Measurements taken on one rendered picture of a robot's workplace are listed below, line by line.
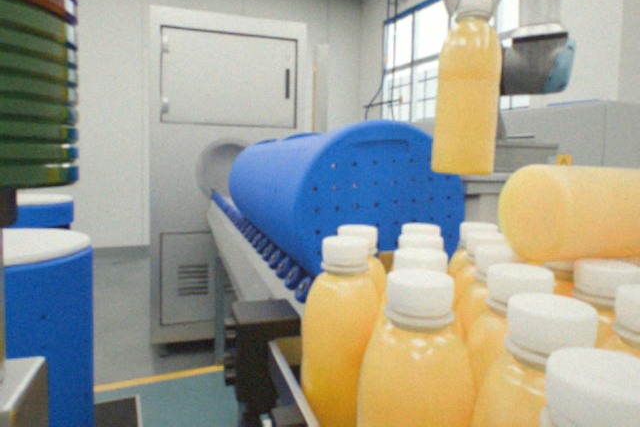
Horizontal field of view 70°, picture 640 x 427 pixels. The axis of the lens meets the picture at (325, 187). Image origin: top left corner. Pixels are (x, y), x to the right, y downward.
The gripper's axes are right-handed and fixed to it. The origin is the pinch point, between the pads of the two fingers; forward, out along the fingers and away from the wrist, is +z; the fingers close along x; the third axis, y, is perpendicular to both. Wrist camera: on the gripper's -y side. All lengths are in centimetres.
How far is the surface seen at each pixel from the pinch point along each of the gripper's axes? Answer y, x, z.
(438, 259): -18.8, 12.7, 26.2
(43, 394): -31, 34, 29
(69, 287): 24, 48, 39
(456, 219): 16.7, -9.4, 26.5
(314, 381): -12.6, 19.7, 37.4
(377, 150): 15.9, 4.8, 16.6
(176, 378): 201, 41, 133
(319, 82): 156, -17, -21
